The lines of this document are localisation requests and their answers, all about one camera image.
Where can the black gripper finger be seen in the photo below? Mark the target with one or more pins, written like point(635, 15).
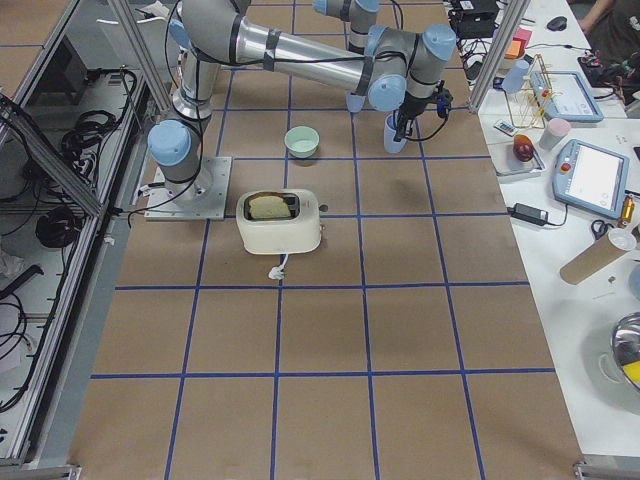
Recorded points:
point(398, 131)
point(408, 131)

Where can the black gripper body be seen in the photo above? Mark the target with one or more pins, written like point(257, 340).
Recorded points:
point(411, 106)

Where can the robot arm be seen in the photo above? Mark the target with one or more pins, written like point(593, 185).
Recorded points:
point(394, 71)
point(360, 15)

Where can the small remote control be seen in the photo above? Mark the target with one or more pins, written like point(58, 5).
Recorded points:
point(505, 128)

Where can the mint green bowl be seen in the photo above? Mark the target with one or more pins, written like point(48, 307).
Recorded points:
point(301, 141)

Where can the light blue cup on rack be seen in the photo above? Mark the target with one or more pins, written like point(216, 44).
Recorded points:
point(515, 77)

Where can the metal tray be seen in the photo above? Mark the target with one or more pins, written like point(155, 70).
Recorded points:
point(508, 167)

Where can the red apple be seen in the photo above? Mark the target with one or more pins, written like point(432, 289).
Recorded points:
point(523, 148)

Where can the black power adapter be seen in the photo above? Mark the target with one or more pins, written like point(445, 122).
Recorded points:
point(528, 214)

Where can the white toaster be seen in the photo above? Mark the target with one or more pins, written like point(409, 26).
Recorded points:
point(301, 233)

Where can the pale pink cup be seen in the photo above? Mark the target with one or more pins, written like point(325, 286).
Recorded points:
point(555, 130)

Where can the teach pendant far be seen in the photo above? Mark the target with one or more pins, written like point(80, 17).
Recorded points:
point(565, 95)

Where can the teach pendant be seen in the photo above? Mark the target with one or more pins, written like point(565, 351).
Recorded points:
point(565, 95)
point(591, 178)

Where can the bread slice in toaster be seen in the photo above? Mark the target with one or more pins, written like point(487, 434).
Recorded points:
point(268, 207)

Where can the teach pendant near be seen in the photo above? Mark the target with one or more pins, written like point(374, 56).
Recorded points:
point(591, 178)

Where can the cardboard tube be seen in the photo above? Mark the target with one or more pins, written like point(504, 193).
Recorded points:
point(616, 243)

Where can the steel mixing bowl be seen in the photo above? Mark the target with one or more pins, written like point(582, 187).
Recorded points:
point(625, 348)

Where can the gold wire rack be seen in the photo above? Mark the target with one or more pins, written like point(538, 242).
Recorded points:
point(528, 107)

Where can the aluminium frame post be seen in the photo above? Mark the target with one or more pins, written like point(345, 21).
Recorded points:
point(512, 16)

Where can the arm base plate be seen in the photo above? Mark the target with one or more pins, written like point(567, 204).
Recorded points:
point(205, 198)

